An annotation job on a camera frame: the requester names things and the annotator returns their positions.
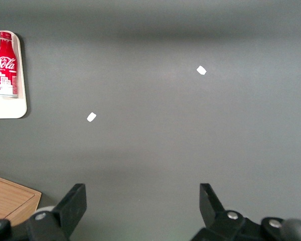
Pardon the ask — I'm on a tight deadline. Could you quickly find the wooden drawer cabinet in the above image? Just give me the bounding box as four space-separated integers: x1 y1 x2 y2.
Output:
0 174 43 226

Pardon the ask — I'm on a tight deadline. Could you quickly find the red cola bottle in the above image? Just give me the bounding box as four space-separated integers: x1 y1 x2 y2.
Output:
0 32 19 98

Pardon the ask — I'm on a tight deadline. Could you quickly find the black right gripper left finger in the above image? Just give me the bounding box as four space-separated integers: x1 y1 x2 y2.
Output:
26 183 88 241

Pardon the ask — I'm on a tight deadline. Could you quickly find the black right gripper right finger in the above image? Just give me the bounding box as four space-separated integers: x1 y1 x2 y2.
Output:
190 183 261 241

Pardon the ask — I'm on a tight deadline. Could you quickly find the beige plastic tray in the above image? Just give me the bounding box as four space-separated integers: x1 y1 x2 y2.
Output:
0 30 28 119

